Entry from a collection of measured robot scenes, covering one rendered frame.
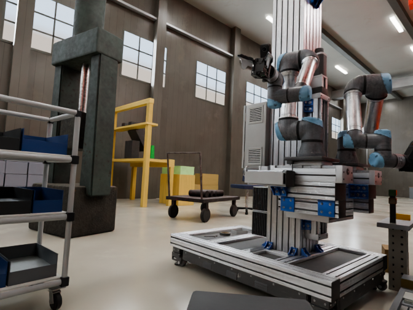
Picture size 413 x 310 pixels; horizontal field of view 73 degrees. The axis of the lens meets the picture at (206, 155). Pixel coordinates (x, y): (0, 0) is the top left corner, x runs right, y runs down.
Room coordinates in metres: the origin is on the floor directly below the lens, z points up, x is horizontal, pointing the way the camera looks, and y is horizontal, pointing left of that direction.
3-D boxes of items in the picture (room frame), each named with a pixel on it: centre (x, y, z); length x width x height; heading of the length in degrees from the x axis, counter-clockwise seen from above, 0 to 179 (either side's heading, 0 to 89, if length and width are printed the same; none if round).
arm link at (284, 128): (1.66, -0.48, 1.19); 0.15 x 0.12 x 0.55; 57
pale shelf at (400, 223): (1.91, -1.30, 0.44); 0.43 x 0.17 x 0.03; 139
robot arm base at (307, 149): (1.59, -0.60, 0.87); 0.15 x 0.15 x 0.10
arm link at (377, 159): (1.43, -0.90, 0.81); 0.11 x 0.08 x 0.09; 94
